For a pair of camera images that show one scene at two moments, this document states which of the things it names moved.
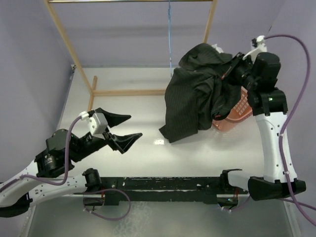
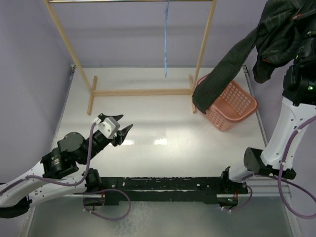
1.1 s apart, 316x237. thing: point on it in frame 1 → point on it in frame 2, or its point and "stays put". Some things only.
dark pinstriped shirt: (196, 95) → (275, 40)
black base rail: (161, 190) stays put
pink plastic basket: (242, 111) stays put
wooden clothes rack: (92, 87) stays put
